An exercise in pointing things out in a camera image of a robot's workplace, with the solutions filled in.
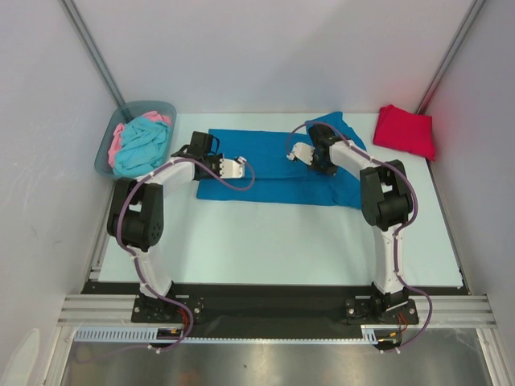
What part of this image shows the left aluminium corner post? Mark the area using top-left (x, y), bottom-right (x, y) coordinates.
top-left (59, 0), bottom-right (125, 106)

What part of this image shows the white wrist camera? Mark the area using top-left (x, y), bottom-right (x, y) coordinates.
top-left (286, 142), bottom-right (315, 166)
top-left (219, 157), bottom-right (246, 179)

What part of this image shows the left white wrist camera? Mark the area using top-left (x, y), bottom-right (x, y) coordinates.
top-left (219, 157), bottom-right (246, 179)

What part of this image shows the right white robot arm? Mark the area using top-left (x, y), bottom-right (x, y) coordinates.
top-left (307, 122), bottom-right (418, 322)

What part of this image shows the right slotted cable duct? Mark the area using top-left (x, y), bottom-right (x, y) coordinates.
top-left (361, 325), bottom-right (402, 345)

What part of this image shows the aluminium corner post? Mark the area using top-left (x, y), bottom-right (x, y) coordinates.
top-left (59, 0), bottom-right (125, 106)
top-left (414, 0), bottom-right (489, 115)

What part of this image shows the right aluminium corner post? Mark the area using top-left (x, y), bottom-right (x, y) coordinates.
top-left (414, 0), bottom-right (489, 115)

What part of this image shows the slotted cable duct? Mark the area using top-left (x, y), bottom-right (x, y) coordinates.
top-left (361, 325), bottom-right (402, 345)
top-left (75, 326), bottom-right (183, 343)

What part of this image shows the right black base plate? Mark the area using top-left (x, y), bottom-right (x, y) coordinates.
top-left (344, 298), bottom-right (419, 325)

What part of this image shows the folded red t shirt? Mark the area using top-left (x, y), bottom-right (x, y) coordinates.
top-left (373, 105), bottom-right (436, 161)

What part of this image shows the pink t shirt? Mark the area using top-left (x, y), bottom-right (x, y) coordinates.
top-left (107, 110), bottom-right (172, 166)

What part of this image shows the aluminium front rail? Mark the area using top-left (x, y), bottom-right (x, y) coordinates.
top-left (58, 294), bottom-right (496, 328)

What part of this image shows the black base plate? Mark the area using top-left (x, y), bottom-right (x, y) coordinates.
top-left (344, 298), bottom-right (419, 325)
top-left (130, 294), bottom-right (204, 324)

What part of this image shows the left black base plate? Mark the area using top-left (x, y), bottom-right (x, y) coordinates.
top-left (130, 294), bottom-right (204, 324)

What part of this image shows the black front mat strip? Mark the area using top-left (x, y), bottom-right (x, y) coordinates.
top-left (80, 281), bottom-right (470, 341)

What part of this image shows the purple cable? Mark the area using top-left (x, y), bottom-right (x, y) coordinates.
top-left (116, 157), bottom-right (258, 355)
top-left (285, 121), bottom-right (434, 354)

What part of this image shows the dark blue t shirt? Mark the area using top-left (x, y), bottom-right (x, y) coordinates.
top-left (196, 129), bottom-right (361, 209)

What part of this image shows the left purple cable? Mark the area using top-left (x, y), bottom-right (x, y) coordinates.
top-left (116, 157), bottom-right (258, 355)

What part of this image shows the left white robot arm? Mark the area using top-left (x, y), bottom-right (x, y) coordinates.
top-left (107, 131), bottom-right (223, 322)

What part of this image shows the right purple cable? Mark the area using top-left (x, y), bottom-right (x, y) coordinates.
top-left (285, 121), bottom-right (434, 354)

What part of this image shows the left slotted cable duct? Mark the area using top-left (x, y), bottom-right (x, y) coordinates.
top-left (75, 326), bottom-right (183, 343)

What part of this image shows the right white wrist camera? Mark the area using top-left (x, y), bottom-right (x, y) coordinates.
top-left (286, 142), bottom-right (315, 166)

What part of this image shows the light blue t shirt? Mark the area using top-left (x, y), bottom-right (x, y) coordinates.
top-left (113, 115), bottom-right (172, 178)

